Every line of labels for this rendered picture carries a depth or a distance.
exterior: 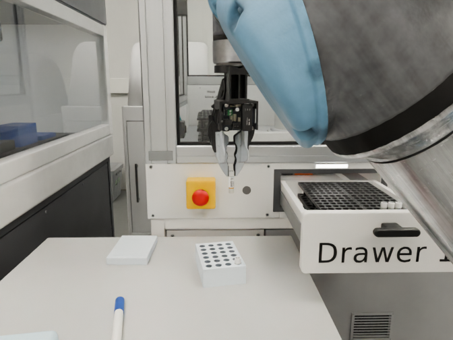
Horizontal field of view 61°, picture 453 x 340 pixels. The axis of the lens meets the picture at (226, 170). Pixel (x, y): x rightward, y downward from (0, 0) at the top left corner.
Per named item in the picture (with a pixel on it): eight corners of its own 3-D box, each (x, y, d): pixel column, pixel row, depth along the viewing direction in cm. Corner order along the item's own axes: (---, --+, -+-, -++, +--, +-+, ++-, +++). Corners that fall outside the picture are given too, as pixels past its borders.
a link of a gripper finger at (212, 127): (207, 152, 75) (209, 106, 73) (205, 150, 77) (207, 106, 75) (230, 152, 76) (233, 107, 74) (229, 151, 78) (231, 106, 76)
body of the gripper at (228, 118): (218, 135, 69) (217, 64, 66) (210, 129, 77) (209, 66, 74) (259, 133, 70) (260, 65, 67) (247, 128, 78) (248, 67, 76)
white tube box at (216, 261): (245, 283, 75) (246, 265, 74) (203, 288, 73) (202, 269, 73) (232, 256, 87) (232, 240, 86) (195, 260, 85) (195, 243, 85)
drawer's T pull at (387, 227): (420, 237, 62) (421, 229, 62) (374, 237, 62) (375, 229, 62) (410, 229, 66) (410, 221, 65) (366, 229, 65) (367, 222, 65)
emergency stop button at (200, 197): (208, 206, 92) (208, 190, 91) (191, 206, 91) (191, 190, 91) (209, 203, 94) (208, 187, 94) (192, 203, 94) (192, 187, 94)
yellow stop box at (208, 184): (215, 210, 94) (215, 181, 93) (186, 210, 94) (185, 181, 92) (216, 204, 99) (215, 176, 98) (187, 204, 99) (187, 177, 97)
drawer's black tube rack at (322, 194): (408, 240, 77) (411, 209, 75) (319, 241, 76) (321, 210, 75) (365, 206, 98) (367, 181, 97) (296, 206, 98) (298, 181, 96)
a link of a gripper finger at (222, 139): (217, 181, 72) (219, 133, 70) (212, 175, 78) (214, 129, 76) (233, 181, 73) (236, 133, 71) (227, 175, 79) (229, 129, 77)
